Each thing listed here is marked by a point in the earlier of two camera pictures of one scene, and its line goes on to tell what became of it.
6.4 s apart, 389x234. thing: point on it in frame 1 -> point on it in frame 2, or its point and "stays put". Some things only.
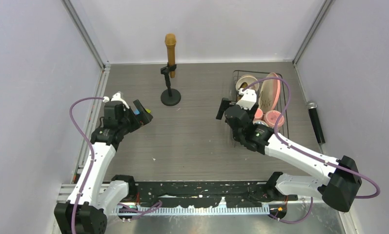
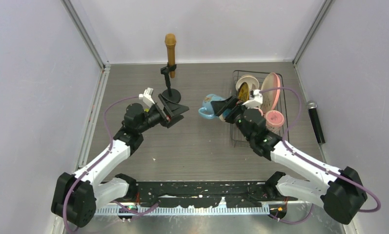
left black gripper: [145, 119] -> [171, 109]
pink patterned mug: [271, 117] stays put
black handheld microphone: [311, 106] stays put
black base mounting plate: [199, 193] stays put
